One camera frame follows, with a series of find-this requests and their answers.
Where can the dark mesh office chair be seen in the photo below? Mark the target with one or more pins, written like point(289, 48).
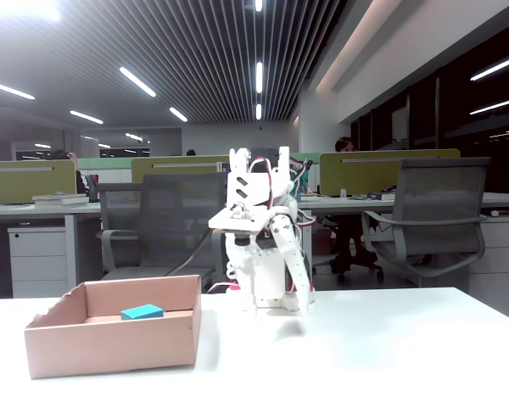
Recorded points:
point(182, 212)
point(119, 207)

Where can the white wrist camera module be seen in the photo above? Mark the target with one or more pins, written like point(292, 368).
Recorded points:
point(237, 222)

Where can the light green partition panel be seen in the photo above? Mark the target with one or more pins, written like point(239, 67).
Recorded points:
point(305, 157)
point(106, 163)

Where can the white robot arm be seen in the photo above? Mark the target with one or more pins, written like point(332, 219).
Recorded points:
point(258, 271)

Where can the olive desk partition panel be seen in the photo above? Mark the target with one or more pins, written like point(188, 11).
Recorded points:
point(25, 186)
point(365, 178)
point(138, 174)

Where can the distant person head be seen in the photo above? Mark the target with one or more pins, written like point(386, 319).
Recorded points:
point(191, 152)

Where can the white office desk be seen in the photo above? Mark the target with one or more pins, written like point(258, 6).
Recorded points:
point(505, 199)
point(8, 208)

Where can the brown cardboard box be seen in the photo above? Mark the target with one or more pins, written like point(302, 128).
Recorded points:
point(110, 347)

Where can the seated person dark hair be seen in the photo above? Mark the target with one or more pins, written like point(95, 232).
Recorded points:
point(343, 144)

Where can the white drawer cabinet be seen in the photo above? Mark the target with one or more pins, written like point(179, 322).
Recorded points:
point(38, 263)
point(500, 263)

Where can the grey mesh office chair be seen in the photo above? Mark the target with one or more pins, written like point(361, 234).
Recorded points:
point(441, 203)

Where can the long ceiling light strip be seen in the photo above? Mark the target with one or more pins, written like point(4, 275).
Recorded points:
point(8, 89)
point(258, 4)
point(178, 114)
point(258, 111)
point(258, 77)
point(86, 117)
point(133, 136)
point(138, 81)

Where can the person in striped jacket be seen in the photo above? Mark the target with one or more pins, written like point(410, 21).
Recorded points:
point(82, 182)

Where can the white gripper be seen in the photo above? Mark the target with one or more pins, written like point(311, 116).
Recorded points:
point(280, 237)

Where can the blue cube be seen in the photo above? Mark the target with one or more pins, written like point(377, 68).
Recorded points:
point(142, 313)

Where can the stack of books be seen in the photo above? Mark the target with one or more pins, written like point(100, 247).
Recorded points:
point(59, 199)

